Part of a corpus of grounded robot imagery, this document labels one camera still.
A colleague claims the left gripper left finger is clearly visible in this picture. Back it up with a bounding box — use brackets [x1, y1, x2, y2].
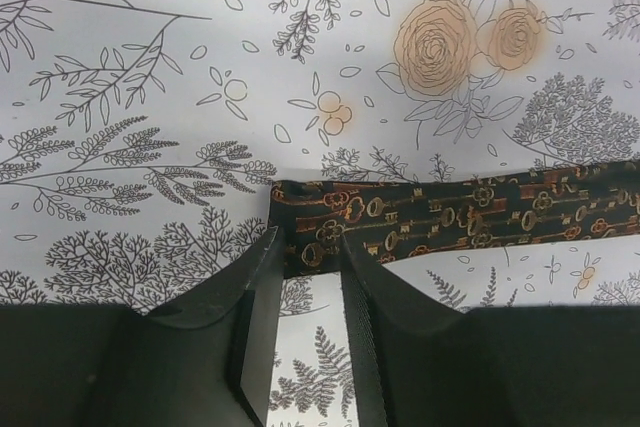
[1, 228, 284, 426]

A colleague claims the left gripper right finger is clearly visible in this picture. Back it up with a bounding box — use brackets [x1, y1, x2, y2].
[340, 240, 639, 426]

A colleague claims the black tie with gold keys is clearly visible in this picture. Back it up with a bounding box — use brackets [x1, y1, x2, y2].
[268, 160, 639, 278]

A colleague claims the floral patterned table mat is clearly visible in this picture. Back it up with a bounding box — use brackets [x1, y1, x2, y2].
[1, 0, 639, 426]

